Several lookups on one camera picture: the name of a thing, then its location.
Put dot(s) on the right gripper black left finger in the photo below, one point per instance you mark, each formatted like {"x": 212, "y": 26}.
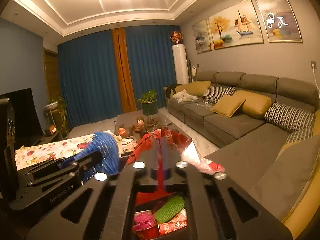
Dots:
{"x": 100, "y": 209}

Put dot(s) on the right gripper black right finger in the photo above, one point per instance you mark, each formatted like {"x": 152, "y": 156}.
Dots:
{"x": 217, "y": 207}

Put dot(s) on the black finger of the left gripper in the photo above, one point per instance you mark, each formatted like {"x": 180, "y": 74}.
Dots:
{"x": 86, "y": 163}
{"x": 44, "y": 168}

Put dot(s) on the blue foam fruit net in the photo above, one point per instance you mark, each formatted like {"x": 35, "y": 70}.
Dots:
{"x": 107, "y": 147}

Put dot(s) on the green foam fruit net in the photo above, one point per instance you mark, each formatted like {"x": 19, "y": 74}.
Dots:
{"x": 170, "y": 209}

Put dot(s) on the red snack wrapper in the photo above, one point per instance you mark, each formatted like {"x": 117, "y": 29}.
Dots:
{"x": 178, "y": 142}

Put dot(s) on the red paper cup gold pattern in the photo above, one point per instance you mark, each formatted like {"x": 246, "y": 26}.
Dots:
{"x": 149, "y": 233}

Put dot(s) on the floral tablecloth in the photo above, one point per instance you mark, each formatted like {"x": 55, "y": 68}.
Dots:
{"x": 27, "y": 156}

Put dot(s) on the red snack box in bin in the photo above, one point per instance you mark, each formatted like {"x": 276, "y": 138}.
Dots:
{"x": 178, "y": 222}

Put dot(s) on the black television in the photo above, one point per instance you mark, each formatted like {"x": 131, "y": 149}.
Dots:
{"x": 28, "y": 130}

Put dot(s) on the plant on stand by curtain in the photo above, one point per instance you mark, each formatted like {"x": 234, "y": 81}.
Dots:
{"x": 56, "y": 114}

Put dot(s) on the dark coffee table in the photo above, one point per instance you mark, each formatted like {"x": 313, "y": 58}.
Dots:
{"x": 136, "y": 124}

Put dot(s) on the orange centre curtain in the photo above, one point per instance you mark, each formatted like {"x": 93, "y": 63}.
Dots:
{"x": 127, "y": 96}

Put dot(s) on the potted plant on coffee table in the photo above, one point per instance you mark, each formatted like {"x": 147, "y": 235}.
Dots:
{"x": 148, "y": 103}

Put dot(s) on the blue curtains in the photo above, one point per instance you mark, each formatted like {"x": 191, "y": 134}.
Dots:
{"x": 106, "y": 73}

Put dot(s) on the grey sectional sofa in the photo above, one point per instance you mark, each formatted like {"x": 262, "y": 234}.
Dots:
{"x": 279, "y": 169}

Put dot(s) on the mustard cushion front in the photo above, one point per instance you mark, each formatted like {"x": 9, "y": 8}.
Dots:
{"x": 227, "y": 105}

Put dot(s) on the mustard cushion large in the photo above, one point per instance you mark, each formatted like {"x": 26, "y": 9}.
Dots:
{"x": 255, "y": 105}

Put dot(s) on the white cloth on sofa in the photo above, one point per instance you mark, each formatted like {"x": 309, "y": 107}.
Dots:
{"x": 184, "y": 96}

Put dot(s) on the patterned black white cushion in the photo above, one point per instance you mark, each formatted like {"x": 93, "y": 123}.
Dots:
{"x": 214, "y": 94}

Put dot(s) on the patterned cushion near corner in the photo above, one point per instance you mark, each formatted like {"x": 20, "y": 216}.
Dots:
{"x": 289, "y": 118}

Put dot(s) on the mustard cushion far end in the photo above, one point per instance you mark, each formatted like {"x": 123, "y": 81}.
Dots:
{"x": 196, "y": 88}

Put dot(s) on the white standing air conditioner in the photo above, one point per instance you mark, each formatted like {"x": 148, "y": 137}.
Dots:
{"x": 180, "y": 62}

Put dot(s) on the red flower arrangement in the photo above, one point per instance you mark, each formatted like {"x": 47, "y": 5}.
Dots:
{"x": 176, "y": 37}

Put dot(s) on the left landscape painting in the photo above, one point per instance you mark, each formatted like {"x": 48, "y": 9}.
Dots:
{"x": 202, "y": 37}

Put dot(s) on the landscape painting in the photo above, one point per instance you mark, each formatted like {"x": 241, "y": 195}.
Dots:
{"x": 279, "y": 21}
{"x": 202, "y": 37}

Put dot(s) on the centre tree and sailboat painting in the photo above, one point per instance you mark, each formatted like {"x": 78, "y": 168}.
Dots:
{"x": 237, "y": 25}

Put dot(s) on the right landscape painting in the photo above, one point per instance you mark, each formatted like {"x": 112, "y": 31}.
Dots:
{"x": 279, "y": 21}

